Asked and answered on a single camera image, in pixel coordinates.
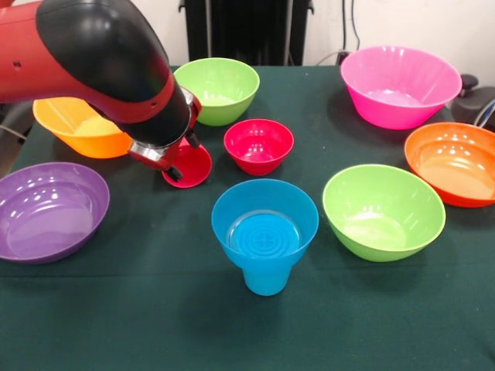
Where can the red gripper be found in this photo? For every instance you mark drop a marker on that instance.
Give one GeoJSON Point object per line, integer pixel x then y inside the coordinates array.
{"type": "Point", "coordinates": [172, 158]}

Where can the red cup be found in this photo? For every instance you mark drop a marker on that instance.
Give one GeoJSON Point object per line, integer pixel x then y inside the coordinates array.
{"type": "Point", "coordinates": [195, 170]}

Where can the red bowl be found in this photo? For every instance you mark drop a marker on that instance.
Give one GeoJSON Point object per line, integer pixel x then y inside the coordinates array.
{"type": "Point", "coordinates": [259, 147]}

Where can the blue bowl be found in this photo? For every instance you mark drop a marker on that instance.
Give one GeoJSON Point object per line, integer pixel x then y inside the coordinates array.
{"type": "Point", "coordinates": [267, 205]}

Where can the purple bowl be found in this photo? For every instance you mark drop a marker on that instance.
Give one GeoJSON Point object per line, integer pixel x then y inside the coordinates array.
{"type": "Point", "coordinates": [46, 216]}

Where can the blue cup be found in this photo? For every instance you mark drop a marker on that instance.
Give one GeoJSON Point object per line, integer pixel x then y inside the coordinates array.
{"type": "Point", "coordinates": [267, 284]}

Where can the pink bowl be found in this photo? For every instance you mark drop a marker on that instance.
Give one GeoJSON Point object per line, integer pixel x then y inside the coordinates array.
{"type": "Point", "coordinates": [402, 77]}

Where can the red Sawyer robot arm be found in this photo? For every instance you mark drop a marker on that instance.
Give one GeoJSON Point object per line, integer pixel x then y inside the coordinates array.
{"type": "Point", "coordinates": [96, 58]}

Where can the green bowl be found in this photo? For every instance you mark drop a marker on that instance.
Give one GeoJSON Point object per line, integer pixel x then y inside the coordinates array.
{"type": "Point", "coordinates": [383, 208]}
{"type": "Point", "coordinates": [220, 83]}

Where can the yellow bowl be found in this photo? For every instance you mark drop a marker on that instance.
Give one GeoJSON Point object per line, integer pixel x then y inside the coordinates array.
{"type": "Point", "coordinates": [73, 127]}

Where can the black office chair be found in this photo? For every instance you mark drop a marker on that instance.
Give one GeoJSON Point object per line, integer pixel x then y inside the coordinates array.
{"type": "Point", "coordinates": [473, 104]}
{"type": "Point", "coordinates": [15, 116]}

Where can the dark green tablecloth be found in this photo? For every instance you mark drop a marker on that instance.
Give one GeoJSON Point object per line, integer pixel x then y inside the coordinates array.
{"type": "Point", "coordinates": [154, 328]}

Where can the orange bowl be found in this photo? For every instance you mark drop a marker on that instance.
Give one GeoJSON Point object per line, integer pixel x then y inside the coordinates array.
{"type": "Point", "coordinates": [452, 158]}

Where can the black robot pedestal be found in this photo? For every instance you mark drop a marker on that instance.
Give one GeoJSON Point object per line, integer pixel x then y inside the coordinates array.
{"type": "Point", "coordinates": [247, 31]}

